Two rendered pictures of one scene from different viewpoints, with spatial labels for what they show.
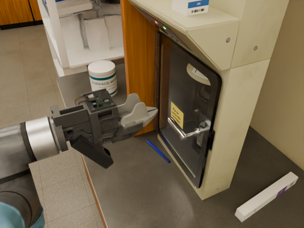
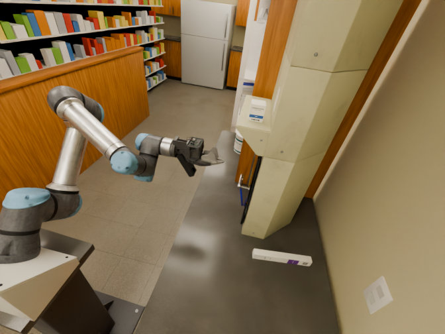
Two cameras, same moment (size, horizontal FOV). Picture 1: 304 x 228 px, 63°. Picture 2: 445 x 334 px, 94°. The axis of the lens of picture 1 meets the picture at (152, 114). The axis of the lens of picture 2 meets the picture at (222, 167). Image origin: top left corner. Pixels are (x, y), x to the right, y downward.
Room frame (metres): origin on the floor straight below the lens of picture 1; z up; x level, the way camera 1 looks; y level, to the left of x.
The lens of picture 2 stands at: (-0.14, -0.37, 1.82)
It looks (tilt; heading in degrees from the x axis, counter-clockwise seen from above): 38 degrees down; 32
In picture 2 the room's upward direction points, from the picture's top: 8 degrees clockwise
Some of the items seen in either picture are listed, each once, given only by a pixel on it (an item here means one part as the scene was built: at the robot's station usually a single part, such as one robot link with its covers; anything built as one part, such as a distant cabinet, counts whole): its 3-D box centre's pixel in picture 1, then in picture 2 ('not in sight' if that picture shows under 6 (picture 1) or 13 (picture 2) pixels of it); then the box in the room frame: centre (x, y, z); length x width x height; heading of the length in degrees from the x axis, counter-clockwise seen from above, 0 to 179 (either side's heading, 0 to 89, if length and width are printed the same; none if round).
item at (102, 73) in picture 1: (103, 79); (243, 142); (1.09, 0.24, 1.02); 0.13 x 0.13 x 0.15
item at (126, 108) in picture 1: (134, 105); (214, 153); (0.43, 0.04, 1.34); 0.09 x 0.03 x 0.06; 116
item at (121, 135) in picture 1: (121, 129); (200, 160); (0.38, 0.06, 1.31); 0.09 x 0.05 x 0.02; 116
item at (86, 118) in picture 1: (87, 121); (188, 150); (0.37, 0.13, 1.34); 0.12 x 0.08 x 0.09; 116
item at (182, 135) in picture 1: (182, 126); (244, 181); (0.52, -0.08, 1.20); 0.10 x 0.05 x 0.03; 24
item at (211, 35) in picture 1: (168, 24); (253, 122); (0.57, -0.04, 1.46); 0.32 x 0.11 x 0.10; 26
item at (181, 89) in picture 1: (178, 112); (251, 175); (0.59, -0.08, 1.19); 0.30 x 0.01 x 0.40; 24
